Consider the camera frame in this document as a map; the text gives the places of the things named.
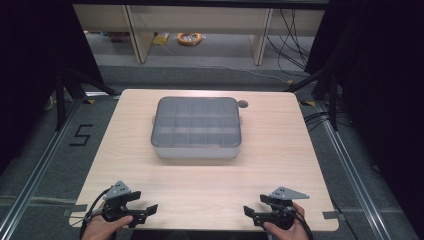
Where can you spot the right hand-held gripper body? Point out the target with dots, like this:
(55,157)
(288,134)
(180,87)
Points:
(281,213)

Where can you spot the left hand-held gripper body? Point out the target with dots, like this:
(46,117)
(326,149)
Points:
(116,203)

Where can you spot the grey compartment storage box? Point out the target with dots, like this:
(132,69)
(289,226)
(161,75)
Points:
(196,126)

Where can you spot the person's right hand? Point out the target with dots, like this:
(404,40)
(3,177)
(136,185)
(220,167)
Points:
(290,234)

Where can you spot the person's left hand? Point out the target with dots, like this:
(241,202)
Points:
(101,230)

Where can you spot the grey tape strip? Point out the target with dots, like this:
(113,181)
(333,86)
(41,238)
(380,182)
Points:
(330,215)
(76,209)

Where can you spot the yellow black tape marker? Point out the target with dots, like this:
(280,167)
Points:
(88,101)
(308,103)

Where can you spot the black metal stand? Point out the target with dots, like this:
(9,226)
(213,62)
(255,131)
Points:
(60,100)
(332,103)

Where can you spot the yellow packet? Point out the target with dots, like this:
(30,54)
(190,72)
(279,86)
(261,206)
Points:
(160,39)

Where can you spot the black curtain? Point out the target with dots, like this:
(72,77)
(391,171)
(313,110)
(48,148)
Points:
(383,83)
(26,66)

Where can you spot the aluminium floor rail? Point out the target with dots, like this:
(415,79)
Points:
(36,173)
(350,173)

